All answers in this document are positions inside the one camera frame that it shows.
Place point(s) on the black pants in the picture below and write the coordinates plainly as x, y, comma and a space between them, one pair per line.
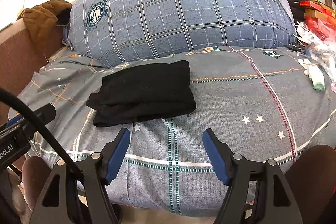
143, 93

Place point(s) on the red plastic bag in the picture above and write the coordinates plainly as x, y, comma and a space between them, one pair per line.
321, 28

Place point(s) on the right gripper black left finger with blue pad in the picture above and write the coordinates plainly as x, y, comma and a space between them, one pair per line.
68, 198

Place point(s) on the brown fuzzy garment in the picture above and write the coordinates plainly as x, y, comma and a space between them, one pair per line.
41, 19

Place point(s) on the blue plaid folded quilt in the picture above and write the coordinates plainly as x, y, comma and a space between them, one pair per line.
117, 31

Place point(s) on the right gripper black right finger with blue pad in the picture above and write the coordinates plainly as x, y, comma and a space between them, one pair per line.
258, 192

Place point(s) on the clear plastic bag clutter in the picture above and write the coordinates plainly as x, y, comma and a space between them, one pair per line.
321, 51

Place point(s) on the white work glove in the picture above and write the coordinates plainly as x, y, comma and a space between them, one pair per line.
312, 71

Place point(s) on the grey star patterned bedsheet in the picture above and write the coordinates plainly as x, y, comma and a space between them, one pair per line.
259, 102

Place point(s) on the brown wooden bed frame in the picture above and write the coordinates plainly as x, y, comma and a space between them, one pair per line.
20, 57

